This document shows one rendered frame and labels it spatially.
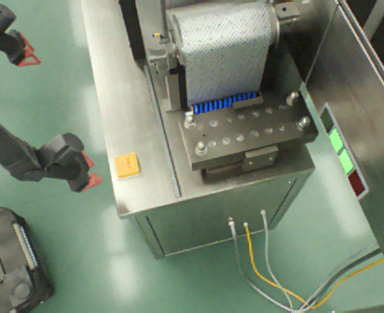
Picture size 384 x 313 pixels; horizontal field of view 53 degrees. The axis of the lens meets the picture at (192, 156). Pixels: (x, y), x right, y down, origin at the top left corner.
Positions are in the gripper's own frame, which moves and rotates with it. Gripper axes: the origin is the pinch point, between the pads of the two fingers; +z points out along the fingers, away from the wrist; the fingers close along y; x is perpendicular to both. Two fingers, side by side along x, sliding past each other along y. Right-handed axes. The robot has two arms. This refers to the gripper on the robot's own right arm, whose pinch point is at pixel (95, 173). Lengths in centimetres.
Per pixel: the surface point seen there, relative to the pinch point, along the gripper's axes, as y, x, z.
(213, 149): -10.4, -28.3, 18.0
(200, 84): 5.7, -37.7, 12.0
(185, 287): -28, 44, 95
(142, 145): 8.6, -7.6, 21.2
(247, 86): 1, -47, 25
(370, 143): -38, -61, 5
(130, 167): 2.3, -2.8, 15.7
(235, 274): -36, 22, 108
